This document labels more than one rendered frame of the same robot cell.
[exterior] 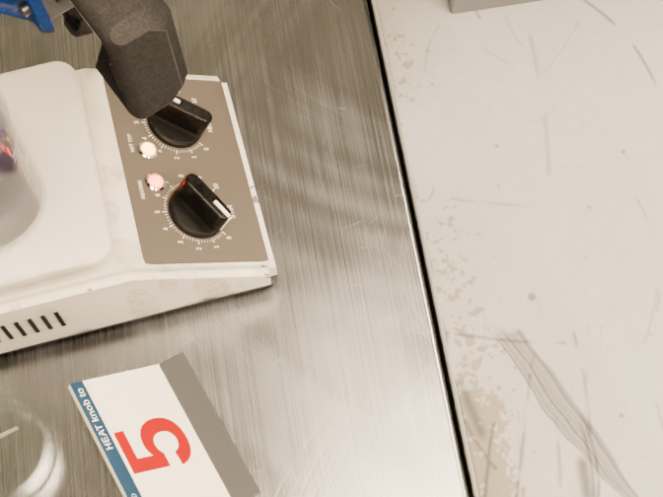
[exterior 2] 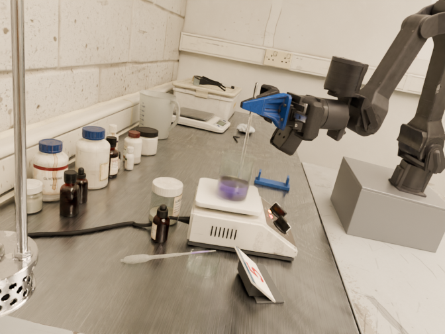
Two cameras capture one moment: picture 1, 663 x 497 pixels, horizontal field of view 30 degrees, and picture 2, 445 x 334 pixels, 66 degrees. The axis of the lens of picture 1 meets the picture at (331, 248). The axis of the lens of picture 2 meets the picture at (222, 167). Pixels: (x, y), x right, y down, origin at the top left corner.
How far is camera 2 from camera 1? 0.44 m
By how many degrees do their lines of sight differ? 48
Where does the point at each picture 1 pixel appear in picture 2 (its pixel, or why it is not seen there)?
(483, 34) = (355, 240)
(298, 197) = (301, 249)
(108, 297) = (252, 230)
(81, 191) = (255, 202)
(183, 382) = (262, 270)
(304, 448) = (299, 297)
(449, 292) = (348, 281)
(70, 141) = (254, 195)
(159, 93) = (312, 132)
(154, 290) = (265, 236)
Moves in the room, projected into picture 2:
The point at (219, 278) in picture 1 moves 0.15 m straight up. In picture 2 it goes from (283, 242) to (304, 163)
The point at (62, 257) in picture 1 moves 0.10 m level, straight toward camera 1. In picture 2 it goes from (248, 209) to (271, 240)
